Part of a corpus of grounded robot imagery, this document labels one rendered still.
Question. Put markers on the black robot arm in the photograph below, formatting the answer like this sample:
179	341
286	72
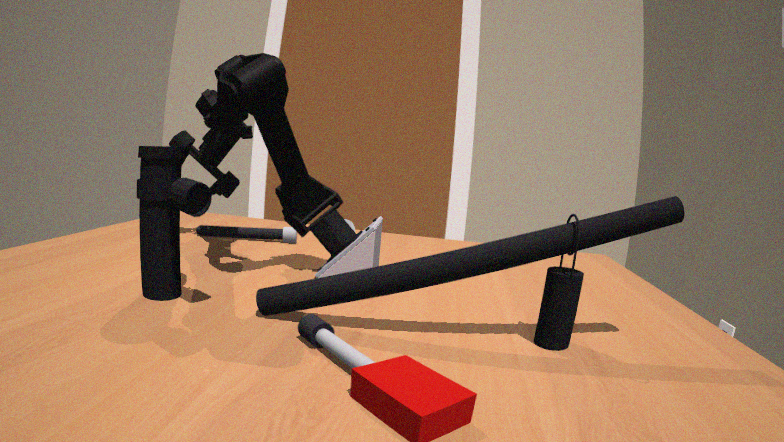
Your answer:
256	85

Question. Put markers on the black post with cap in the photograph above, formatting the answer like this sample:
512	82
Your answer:
160	226

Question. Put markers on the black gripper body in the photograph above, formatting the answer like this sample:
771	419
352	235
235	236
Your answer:
209	156

